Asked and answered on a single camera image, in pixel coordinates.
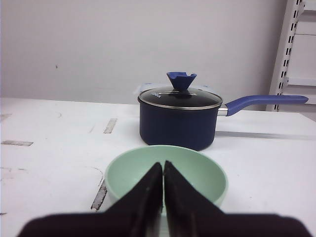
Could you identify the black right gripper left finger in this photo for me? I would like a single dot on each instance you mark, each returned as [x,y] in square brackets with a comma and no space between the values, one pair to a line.
[138,213]

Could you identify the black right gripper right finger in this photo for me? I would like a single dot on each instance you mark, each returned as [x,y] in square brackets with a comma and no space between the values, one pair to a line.
[189,213]

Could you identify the green bowl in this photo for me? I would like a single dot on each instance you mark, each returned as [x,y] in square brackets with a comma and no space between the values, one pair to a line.
[203,173]

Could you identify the dark blue saucepan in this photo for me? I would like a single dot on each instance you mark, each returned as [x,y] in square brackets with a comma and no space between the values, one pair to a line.
[195,129]

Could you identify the glass pot lid blue knob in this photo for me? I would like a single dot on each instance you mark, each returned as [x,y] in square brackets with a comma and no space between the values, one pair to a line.
[180,95]

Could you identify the white slotted shelf rack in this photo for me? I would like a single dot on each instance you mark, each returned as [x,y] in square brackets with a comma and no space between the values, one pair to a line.
[295,64]

